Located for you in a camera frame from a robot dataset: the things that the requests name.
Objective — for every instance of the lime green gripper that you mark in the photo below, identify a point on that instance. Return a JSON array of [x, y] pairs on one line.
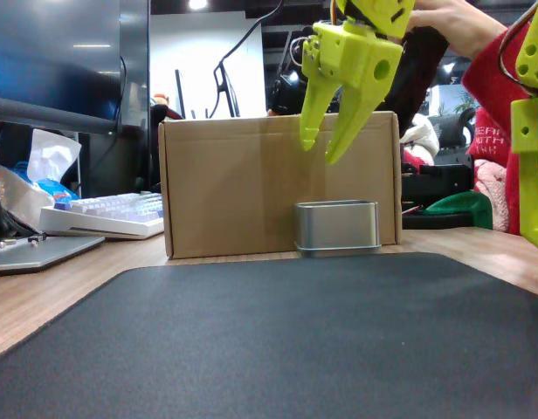
[[355, 58]]

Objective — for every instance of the dark sleeved forearm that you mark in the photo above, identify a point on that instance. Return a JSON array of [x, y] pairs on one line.
[[419, 65]]

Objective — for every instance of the silver metal tin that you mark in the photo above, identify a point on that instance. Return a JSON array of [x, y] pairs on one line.
[[339, 229]]

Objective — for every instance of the person's hand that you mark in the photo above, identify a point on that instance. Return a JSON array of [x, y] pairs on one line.
[[448, 17]]

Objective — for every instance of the black office chair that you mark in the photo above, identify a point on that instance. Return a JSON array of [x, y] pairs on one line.
[[452, 131]]

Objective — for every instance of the black device block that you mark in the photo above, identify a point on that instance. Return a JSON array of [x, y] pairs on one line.
[[443, 179]]

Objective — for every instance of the brown cardboard box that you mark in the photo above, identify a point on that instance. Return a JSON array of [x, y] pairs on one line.
[[225, 183]]

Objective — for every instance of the person's red white jumper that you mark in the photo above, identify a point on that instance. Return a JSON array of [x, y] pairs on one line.
[[491, 131]]

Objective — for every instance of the black desk mat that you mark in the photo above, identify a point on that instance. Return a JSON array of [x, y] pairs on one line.
[[273, 340]]

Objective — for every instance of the white purple keyboard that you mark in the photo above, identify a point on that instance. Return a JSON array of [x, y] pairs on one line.
[[116, 216]]

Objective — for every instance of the black computer monitor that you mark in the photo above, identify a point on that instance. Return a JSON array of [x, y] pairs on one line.
[[55, 57]]

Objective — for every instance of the tissue pack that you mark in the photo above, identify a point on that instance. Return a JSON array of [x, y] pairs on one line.
[[42, 170]]

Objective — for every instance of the grey laptop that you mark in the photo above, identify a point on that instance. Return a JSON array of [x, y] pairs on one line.
[[37, 255]]

